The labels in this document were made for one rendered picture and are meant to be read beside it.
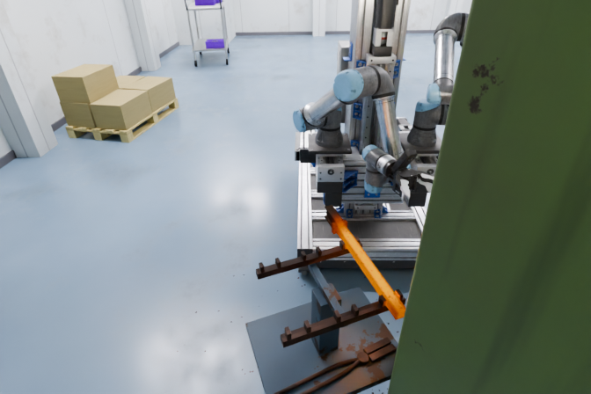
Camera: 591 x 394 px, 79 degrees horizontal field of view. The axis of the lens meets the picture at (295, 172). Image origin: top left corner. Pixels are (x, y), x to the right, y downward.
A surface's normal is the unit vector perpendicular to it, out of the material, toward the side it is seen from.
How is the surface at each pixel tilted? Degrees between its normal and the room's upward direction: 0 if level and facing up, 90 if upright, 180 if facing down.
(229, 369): 0
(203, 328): 0
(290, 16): 90
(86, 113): 90
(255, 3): 90
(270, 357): 0
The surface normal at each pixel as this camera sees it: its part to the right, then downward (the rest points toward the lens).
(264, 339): -0.01, -0.86
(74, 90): -0.16, 0.50
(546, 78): -0.92, 0.22
